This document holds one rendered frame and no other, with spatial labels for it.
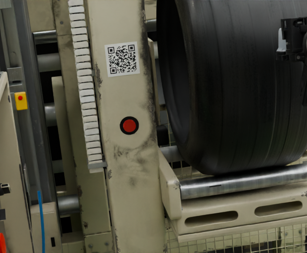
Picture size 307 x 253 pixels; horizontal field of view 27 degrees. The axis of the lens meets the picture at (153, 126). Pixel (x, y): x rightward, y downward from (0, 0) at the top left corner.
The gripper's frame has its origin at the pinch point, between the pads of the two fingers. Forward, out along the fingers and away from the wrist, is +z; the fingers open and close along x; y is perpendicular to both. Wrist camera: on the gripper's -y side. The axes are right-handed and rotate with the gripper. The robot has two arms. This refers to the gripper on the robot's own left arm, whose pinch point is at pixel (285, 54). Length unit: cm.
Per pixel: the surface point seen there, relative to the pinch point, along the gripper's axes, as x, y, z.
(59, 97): 48, -12, 101
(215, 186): 13.3, -30.1, 17.6
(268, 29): 2.5, 5.4, 1.9
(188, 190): 19.9, -29.9, 17.6
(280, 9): -0.9, 9.2, 3.0
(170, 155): 19, -27, 45
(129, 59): 29.7, 1.7, 21.3
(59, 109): 48, -16, 100
